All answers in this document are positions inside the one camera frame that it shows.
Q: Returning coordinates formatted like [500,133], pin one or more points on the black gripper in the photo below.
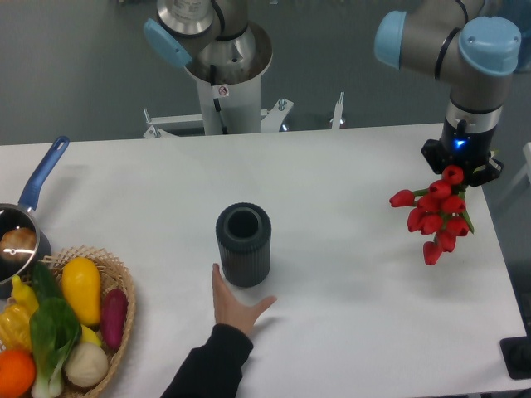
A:
[469,151]

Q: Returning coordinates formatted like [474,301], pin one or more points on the red tulip bouquet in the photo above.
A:
[438,210]

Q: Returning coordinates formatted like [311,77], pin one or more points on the dark grey ribbed vase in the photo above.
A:
[243,232]

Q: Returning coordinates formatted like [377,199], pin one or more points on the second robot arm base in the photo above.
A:
[214,40]

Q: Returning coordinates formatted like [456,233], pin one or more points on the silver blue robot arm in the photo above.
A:
[476,56]

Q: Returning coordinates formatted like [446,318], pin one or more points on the black sleeved forearm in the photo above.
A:
[215,368]

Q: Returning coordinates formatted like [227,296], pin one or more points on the bare human hand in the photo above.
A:
[228,310]

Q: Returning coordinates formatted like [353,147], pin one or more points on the black device at edge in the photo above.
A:
[516,354]

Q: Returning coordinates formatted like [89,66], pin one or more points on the woven wicker basket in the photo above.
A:
[113,275]

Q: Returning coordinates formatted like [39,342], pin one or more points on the purple eggplant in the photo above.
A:
[113,316]

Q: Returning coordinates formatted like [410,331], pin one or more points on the yellow squash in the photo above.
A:
[80,283]

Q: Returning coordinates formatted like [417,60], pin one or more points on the white garlic bulb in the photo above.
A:
[87,365]

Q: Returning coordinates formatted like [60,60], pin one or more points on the dark green cucumber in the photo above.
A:
[44,283]

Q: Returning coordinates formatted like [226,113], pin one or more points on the green bok choy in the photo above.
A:
[54,332]

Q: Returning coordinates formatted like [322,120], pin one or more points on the small yellow pepper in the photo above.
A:
[24,295]

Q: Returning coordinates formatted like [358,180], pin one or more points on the yellow bell pepper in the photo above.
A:
[15,328]

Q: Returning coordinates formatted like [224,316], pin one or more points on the orange fruit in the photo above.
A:
[18,372]

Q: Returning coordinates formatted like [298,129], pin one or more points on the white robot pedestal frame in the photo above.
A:
[226,109]

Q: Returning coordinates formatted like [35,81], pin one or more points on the blue handled saucepan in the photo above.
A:
[23,242]

